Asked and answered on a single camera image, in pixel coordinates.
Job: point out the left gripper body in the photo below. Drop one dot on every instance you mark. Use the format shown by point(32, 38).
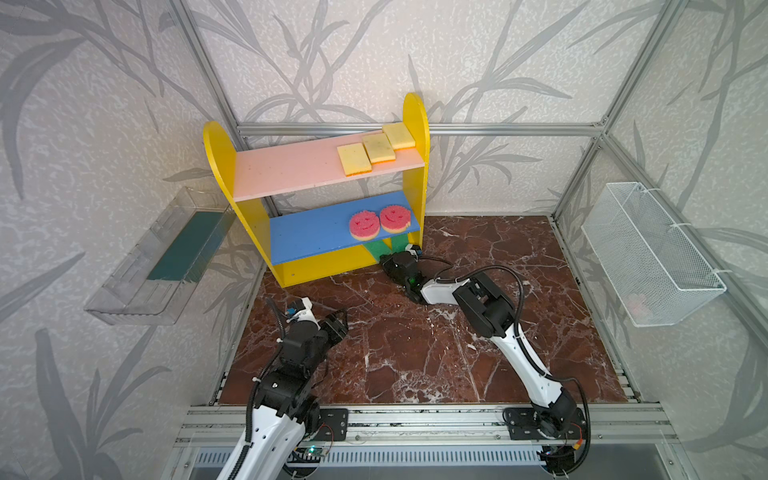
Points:
point(332, 327)

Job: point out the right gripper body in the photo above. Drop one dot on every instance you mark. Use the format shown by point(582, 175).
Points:
point(395, 264)

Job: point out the pink smiley sponge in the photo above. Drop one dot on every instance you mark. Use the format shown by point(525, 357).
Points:
point(395, 219)
point(364, 226)

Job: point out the orange yellow sponge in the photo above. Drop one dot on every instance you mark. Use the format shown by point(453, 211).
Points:
point(354, 159)

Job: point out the green sponge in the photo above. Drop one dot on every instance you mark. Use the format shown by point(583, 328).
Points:
point(378, 249)
point(400, 242)

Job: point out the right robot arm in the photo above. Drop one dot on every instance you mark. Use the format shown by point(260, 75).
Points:
point(492, 300)

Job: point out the blue lower shelf board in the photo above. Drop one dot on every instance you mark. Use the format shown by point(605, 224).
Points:
point(326, 229)

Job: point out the pink top shelf board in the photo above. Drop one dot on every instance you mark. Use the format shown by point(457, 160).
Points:
point(304, 165)

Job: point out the green circuit board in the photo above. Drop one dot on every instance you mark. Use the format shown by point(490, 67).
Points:
point(312, 454)

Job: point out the dark green scouring pad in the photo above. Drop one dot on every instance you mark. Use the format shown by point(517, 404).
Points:
point(185, 248)

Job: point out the pink item in basket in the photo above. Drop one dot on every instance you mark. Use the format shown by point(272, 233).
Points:
point(637, 308)

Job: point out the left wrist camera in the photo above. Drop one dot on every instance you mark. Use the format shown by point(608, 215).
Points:
point(300, 310)

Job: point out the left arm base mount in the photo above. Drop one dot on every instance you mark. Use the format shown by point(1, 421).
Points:
point(327, 424)

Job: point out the clear plastic wall tray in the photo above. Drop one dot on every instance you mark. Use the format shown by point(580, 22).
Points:
point(127, 297)

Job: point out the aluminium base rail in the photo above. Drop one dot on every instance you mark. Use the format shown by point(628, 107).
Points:
point(432, 424)

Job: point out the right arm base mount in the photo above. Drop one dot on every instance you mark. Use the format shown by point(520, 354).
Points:
point(524, 423)

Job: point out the yellow shelf unit frame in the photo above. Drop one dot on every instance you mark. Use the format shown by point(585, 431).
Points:
point(253, 215)

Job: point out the white wire mesh basket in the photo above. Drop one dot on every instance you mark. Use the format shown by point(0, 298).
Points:
point(643, 250)

